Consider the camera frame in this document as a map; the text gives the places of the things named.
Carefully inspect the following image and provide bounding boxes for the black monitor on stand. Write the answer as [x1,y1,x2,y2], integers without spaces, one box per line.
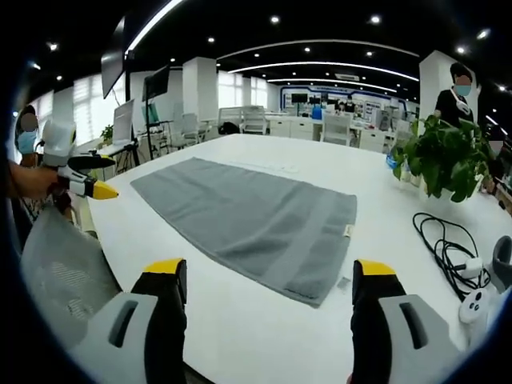
[142,65,172,102]

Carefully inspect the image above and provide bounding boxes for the white table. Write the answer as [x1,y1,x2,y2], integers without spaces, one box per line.
[85,133,512,384]

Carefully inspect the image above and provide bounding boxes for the white charger plug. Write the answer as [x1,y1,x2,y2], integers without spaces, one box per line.
[459,258,484,279]

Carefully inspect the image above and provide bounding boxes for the large black screen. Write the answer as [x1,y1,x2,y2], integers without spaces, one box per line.
[100,17,127,100]

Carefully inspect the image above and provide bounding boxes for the white office chair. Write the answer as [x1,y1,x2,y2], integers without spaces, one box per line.
[180,112,201,147]
[322,113,354,146]
[241,105,270,135]

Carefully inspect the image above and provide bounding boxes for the person's left hand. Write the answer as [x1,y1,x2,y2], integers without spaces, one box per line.
[6,163,62,200]

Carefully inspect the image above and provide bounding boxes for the white controller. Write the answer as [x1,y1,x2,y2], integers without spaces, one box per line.
[458,289,492,325]

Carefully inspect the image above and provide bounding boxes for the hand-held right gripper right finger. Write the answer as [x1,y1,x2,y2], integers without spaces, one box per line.
[350,258,468,384]

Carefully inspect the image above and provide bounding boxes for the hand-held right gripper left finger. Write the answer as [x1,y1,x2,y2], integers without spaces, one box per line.
[68,258,189,384]

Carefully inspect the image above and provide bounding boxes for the black cable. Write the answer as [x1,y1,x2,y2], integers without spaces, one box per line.
[412,212,492,302]

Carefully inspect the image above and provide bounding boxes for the grey mesh chair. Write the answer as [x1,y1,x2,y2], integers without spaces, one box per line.
[18,204,123,350]

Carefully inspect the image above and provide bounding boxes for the green potted plant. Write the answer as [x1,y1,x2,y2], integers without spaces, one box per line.
[390,113,498,203]

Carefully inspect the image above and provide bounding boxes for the grey and white device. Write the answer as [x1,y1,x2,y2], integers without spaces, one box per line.
[490,234,512,294]

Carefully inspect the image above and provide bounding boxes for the grey towel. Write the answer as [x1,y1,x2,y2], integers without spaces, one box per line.
[130,156,358,310]

